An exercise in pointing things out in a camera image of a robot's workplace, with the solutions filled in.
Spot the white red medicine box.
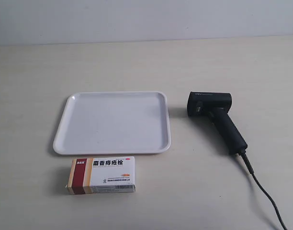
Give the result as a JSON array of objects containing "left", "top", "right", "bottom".
[{"left": 66, "top": 156, "right": 135, "bottom": 195}]

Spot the black handheld barcode scanner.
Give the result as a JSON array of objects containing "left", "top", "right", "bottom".
[{"left": 187, "top": 92, "right": 248, "bottom": 155}]

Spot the white plastic tray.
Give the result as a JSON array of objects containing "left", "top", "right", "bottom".
[{"left": 53, "top": 91, "right": 171, "bottom": 156}]

